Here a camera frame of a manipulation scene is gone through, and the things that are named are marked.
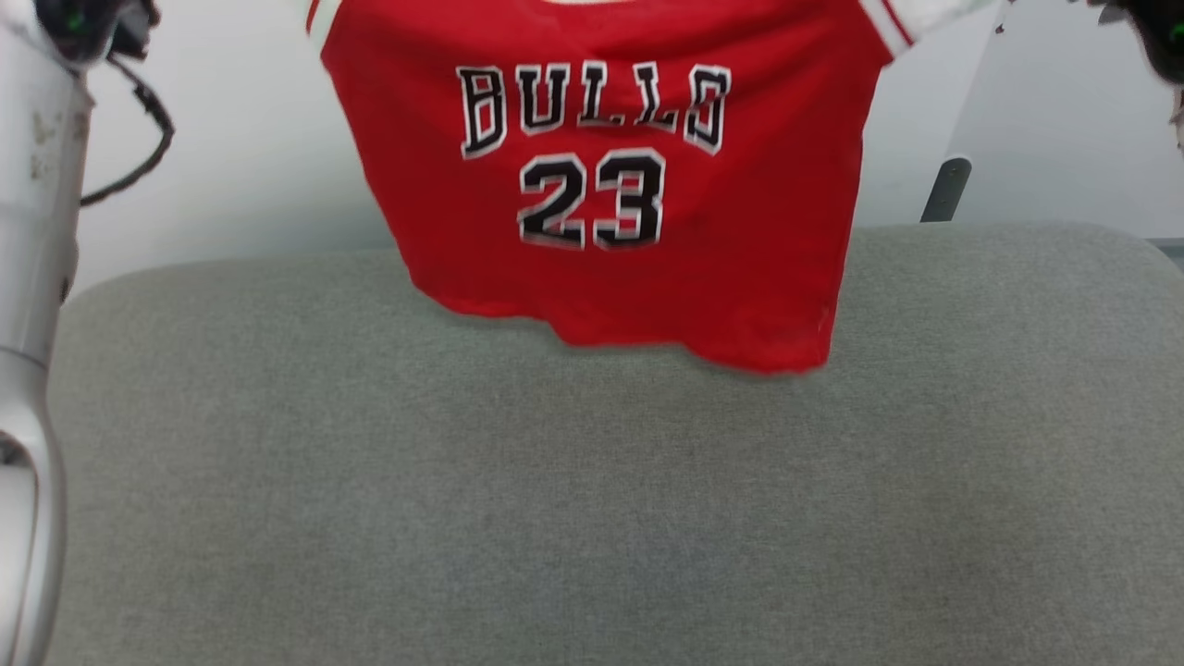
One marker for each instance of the red Bulls 23 jersey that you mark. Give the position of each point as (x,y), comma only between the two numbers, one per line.
(758,231)

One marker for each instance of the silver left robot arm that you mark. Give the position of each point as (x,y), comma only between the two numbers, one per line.
(32,231)

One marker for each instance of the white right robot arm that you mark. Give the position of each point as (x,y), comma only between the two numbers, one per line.
(1161,37)

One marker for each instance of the grey partition panel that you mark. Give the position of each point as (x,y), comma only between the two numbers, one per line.
(1064,120)

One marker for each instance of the black post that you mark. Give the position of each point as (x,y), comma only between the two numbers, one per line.
(948,190)

